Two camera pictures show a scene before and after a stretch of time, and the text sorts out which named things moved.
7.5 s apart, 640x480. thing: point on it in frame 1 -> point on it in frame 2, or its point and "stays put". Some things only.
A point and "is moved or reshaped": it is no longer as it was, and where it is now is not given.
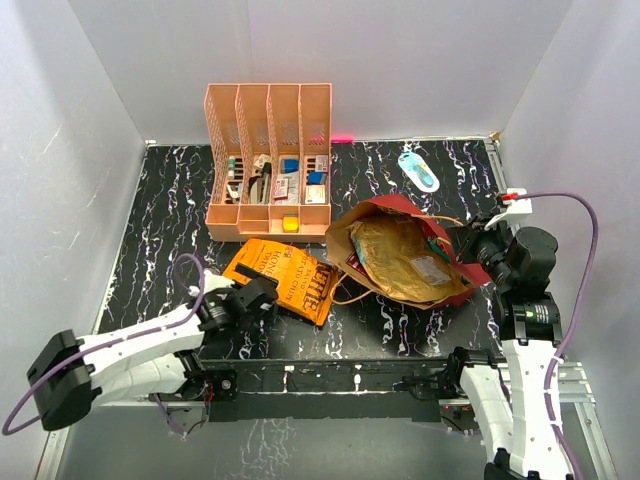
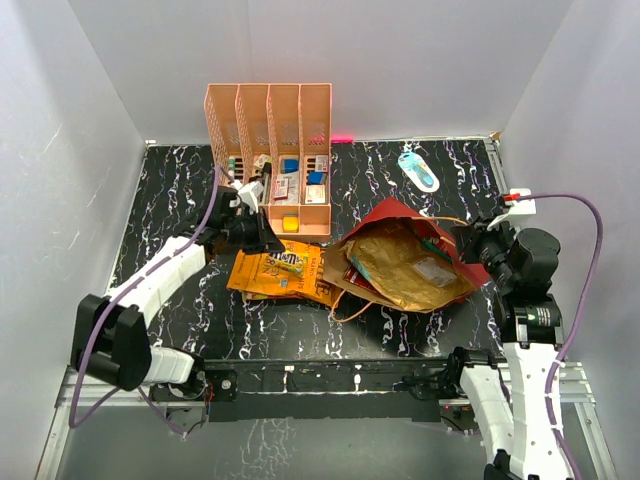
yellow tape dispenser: x=290 y=223 stays put
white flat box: x=315 y=194 stays put
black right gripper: x=459 y=236 stays put
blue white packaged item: x=416 y=166 stays put
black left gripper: x=245 y=271 -> x=266 y=240
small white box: x=262 y=159 stays put
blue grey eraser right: x=316 y=177 stays put
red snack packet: x=354 y=260 -> x=353 y=276
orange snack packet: x=306 y=284 is moved or reshaped
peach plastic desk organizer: x=270 y=150 stays put
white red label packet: x=286 y=187 stays put
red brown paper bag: x=475 y=271 is moved or reshaped
